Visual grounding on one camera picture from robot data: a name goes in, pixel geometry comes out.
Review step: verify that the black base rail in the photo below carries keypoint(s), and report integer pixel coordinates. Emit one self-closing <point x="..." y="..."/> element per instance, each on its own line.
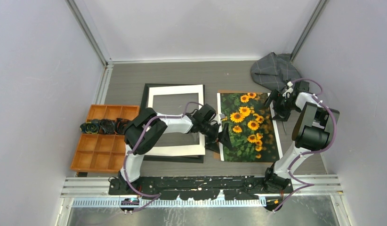
<point x="195" y="187"/>

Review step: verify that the grey checked cloth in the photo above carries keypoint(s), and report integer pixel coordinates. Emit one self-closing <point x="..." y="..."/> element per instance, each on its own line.
<point x="273" y="70"/>

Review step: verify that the yellow handled screwdriver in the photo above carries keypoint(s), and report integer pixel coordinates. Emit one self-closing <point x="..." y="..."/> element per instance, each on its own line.
<point x="284" y="128"/>

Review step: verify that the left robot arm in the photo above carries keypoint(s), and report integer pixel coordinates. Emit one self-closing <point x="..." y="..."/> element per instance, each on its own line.
<point x="143" y="132"/>

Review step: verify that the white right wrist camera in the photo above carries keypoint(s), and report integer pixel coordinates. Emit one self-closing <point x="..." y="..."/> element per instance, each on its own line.
<point x="287" y="90"/>

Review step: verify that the sunflower photo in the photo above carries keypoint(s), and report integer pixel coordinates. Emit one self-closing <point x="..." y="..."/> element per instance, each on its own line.
<point x="273" y="144"/>

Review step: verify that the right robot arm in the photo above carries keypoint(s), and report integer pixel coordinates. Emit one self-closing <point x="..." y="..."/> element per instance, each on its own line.
<point x="313" y="132"/>

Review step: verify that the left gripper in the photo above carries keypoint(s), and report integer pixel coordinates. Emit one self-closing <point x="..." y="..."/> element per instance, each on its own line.
<point x="223" y="137"/>

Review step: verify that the black picture frame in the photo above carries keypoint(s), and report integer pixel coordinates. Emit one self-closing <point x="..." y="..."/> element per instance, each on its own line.
<point x="174" y="159"/>

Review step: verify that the orange wooden divided tray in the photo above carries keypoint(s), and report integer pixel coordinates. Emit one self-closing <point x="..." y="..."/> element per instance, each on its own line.
<point x="98" y="153"/>

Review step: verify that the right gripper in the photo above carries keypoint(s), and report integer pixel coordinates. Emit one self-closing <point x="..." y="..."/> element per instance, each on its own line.
<point x="277" y="96"/>

